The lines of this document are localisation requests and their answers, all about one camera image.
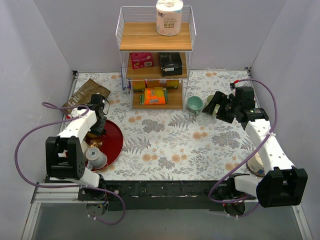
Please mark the pink red box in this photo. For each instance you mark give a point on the pink red box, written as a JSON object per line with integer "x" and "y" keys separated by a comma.
{"x": 141, "y": 60}

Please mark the yellow sponge pack rear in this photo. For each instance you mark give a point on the yellow sponge pack rear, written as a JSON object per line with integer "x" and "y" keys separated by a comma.
{"x": 141, "y": 85}

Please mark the orange sponge pack front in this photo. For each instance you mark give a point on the orange sponge pack front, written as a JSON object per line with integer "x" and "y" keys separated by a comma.
{"x": 154, "y": 96}

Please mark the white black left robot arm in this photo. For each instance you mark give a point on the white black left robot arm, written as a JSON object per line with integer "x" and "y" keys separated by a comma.
{"x": 65, "y": 158}

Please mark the black base bar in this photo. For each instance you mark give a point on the black base bar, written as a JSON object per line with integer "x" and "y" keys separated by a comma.
{"x": 161, "y": 195}

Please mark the paper cup with crumpled paper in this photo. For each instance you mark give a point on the paper cup with crumpled paper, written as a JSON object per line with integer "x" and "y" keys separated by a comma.
{"x": 255, "y": 166}

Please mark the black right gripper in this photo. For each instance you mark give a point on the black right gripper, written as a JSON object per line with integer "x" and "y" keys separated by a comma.
{"x": 223, "y": 110}

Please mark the wrapped toilet paper roll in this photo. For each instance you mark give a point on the wrapped toilet paper roll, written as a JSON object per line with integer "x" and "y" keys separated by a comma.
{"x": 169, "y": 17}

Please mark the yellow black mug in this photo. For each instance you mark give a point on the yellow black mug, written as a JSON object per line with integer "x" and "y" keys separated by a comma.
{"x": 92, "y": 135}

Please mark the brown coffee bag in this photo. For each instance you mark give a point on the brown coffee bag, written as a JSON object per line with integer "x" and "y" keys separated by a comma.
{"x": 83, "y": 95}

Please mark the grey mug upside down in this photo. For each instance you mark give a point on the grey mug upside down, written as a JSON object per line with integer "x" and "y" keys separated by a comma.
{"x": 96, "y": 158}

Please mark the teal green mug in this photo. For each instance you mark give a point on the teal green mug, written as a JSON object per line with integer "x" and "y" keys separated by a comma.
{"x": 195, "y": 104}

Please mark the white wire wooden shelf rack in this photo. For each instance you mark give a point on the white wire wooden shelf rack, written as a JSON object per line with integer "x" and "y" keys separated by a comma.
{"x": 136, "y": 33}

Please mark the black box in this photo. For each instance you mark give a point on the black box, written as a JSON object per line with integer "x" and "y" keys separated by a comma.
{"x": 170, "y": 64}

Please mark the red round tray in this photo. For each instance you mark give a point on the red round tray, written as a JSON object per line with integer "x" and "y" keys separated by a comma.
{"x": 111, "y": 144}

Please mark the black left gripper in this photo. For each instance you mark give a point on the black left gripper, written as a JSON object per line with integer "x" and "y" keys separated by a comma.
{"x": 100, "y": 123}

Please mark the sage green mug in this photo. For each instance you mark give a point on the sage green mug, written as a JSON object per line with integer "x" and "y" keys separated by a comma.
{"x": 215, "y": 111}

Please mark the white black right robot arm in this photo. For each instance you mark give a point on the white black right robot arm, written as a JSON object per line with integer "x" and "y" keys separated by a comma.
{"x": 283, "y": 183}

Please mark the floral tablecloth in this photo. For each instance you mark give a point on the floral tablecloth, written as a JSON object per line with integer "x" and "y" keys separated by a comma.
{"x": 169, "y": 144}

